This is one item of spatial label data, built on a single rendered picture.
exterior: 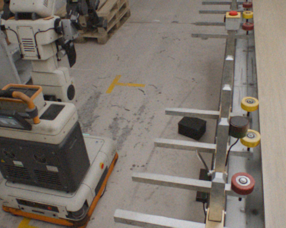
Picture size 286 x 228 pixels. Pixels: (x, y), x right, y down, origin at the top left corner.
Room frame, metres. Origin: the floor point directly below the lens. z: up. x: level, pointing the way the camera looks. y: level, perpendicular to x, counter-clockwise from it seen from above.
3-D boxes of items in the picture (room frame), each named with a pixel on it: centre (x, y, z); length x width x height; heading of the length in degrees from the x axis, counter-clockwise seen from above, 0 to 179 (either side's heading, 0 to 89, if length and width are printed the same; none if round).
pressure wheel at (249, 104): (1.17, -0.50, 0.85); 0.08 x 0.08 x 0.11
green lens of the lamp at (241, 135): (0.76, -0.30, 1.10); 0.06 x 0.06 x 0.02
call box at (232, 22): (1.49, -0.49, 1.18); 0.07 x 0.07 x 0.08; 72
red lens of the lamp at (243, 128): (0.76, -0.30, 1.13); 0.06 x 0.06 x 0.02
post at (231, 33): (1.50, -0.49, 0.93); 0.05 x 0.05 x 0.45; 72
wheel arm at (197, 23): (2.42, -0.70, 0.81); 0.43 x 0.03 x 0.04; 72
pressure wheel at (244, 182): (0.71, -0.32, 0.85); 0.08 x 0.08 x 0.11
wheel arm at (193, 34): (2.19, -0.62, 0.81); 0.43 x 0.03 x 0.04; 72
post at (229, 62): (1.25, -0.41, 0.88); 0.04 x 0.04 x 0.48; 72
